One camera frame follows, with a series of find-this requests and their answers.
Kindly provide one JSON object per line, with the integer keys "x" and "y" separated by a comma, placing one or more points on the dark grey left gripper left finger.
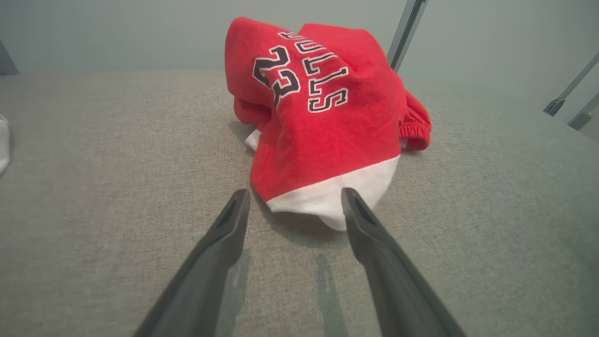
{"x": 201, "y": 281}

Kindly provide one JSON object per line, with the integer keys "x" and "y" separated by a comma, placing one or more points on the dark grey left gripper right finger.
{"x": 398, "y": 290}

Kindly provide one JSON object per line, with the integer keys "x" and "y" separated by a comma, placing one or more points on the red Bulls 23 shorts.
{"x": 323, "y": 140}

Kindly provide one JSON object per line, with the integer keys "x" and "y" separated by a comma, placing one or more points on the red and white jersey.
{"x": 3, "y": 145}

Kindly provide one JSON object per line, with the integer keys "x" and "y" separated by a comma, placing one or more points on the grey metal leg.
{"x": 582, "y": 119}
{"x": 568, "y": 89}

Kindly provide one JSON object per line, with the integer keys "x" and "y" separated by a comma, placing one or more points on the grey partition foot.
{"x": 5, "y": 63}

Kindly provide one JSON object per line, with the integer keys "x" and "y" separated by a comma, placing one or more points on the dark partition post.
{"x": 405, "y": 32}

